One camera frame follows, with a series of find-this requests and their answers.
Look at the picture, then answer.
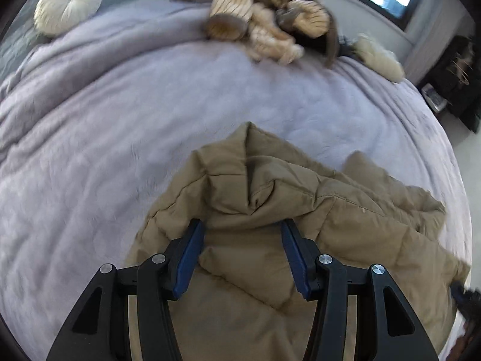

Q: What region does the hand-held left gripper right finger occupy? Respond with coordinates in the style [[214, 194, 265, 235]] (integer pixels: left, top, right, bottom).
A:
[[281, 220, 440, 361]]

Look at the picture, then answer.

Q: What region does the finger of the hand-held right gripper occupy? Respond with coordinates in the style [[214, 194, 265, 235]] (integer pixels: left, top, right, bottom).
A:
[[449, 280, 481, 324]]

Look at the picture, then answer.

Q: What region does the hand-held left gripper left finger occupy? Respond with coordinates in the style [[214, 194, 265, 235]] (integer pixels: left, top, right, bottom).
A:
[[46, 219, 206, 361]]

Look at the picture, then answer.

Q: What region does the beige puffer jacket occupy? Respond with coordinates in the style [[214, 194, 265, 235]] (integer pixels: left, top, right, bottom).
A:
[[124, 121, 470, 361]]

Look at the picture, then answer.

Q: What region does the lilac embossed blanket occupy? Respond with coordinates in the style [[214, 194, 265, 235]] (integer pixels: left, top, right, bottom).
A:
[[0, 0, 472, 361]]

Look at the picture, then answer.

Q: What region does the stack of magazines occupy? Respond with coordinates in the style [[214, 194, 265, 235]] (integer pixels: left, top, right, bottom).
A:
[[421, 85, 449, 113]]

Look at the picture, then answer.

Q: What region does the cream quilted garment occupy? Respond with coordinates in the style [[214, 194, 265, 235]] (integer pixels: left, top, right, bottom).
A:
[[351, 33, 406, 83]]

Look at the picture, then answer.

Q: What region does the dark garment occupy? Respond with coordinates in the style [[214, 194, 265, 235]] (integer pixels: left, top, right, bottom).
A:
[[304, 34, 357, 61]]

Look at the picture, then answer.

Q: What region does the coat rack with black coats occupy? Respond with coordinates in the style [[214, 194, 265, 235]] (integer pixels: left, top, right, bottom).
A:
[[417, 34, 481, 134]]

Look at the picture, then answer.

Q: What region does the cream striped fleece robe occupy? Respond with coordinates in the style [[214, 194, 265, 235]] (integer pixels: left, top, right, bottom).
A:
[[205, 0, 339, 69]]

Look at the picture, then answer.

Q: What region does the grey curtain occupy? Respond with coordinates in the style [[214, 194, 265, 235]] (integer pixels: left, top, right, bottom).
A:
[[404, 8, 474, 87]]

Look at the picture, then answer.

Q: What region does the round white pleated pillow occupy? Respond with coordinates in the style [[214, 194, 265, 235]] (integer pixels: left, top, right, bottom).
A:
[[34, 0, 105, 38]]

